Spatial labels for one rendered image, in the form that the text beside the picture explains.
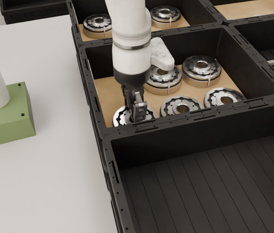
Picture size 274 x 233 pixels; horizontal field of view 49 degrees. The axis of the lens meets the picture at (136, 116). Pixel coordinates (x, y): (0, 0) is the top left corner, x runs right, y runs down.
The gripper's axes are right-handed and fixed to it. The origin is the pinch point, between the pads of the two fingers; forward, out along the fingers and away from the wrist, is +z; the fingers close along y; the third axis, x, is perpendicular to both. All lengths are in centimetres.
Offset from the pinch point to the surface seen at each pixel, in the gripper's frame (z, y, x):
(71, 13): -7.8, -35.6, -8.1
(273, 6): 2, -40, 64
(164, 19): -1.0, -36.7, 20.7
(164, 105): -1.0, 0.6, 7.5
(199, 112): -7.4, 10.3, 10.8
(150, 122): -7.8, 10.7, 0.6
